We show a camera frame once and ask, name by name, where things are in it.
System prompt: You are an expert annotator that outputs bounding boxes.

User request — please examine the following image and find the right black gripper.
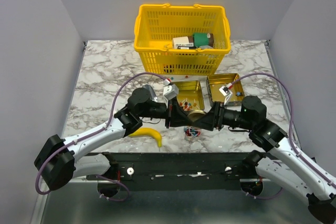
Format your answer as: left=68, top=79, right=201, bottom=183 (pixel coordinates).
left=192, top=100, right=254, bottom=130

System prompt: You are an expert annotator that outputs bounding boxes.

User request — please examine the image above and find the candy tin box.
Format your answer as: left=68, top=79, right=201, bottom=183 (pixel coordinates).
left=174, top=80, right=205, bottom=111

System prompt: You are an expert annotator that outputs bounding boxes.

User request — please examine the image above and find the gold tin lid half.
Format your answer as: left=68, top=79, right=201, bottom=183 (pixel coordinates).
left=206, top=73, right=245, bottom=106

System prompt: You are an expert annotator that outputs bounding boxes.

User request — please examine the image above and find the shiny metal scoop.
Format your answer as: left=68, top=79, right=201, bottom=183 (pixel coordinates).
left=142, top=84, right=158, bottom=102

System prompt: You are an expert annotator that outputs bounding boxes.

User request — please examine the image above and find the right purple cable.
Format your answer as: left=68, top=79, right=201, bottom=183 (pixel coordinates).
left=227, top=72, right=336, bottom=200

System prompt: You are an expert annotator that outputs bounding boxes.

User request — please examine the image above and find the purple cable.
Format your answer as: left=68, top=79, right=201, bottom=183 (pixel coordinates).
left=227, top=72, right=336, bottom=200
left=35, top=72, right=171, bottom=202

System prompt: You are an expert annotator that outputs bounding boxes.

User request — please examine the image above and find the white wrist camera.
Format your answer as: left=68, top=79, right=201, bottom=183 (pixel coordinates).
left=163, top=84, right=179, bottom=101
left=219, top=83, right=233, bottom=104

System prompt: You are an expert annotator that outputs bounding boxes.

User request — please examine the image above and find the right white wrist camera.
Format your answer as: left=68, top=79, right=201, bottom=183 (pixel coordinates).
left=219, top=83, right=233, bottom=104

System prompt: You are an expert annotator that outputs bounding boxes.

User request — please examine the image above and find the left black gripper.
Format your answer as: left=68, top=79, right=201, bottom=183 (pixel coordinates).
left=139, top=97, right=193, bottom=129

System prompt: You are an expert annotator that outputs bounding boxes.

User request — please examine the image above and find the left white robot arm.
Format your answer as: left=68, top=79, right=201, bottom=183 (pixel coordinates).
left=34, top=88, right=192, bottom=191

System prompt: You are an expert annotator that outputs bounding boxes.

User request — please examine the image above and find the white and black box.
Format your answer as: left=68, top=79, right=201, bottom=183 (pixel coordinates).
left=172, top=36, right=194, bottom=49

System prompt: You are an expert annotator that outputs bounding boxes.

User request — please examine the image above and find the yellow plastic shopping basket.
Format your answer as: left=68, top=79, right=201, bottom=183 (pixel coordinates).
left=134, top=4, right=231, bottom=76

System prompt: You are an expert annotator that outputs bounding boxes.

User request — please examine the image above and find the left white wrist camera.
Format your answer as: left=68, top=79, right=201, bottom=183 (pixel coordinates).
left=163, top=84, right=179, bottom=101

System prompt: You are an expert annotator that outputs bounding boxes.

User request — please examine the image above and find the green and brown bottle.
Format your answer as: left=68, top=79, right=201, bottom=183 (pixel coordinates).
left=193, top=33, right=214, bottom=48

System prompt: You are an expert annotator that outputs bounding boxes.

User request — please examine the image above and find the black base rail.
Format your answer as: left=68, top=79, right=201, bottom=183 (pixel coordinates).
left=54, top=150, right=274, bottom=192

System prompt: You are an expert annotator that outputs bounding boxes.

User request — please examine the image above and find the clear plastic jar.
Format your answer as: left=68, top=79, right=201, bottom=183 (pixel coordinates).
left=183, top=126, right=202, bottom=141

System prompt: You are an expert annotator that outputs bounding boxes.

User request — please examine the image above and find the gold jar lid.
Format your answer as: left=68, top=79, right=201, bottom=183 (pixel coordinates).
left=187, top=110, right=206, bottom=122

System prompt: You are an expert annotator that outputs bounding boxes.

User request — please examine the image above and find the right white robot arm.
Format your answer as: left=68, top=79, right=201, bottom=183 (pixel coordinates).
left=193, top=95, right=335, bottom=223

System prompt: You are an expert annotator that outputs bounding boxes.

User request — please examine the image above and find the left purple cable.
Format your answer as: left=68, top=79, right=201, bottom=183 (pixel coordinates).
left=35, top=72, right=171, bottom=202

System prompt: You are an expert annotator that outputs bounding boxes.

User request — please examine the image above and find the yellow banana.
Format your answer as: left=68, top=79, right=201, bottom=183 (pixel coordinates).
left=128, top=127, right=162, bottom=148

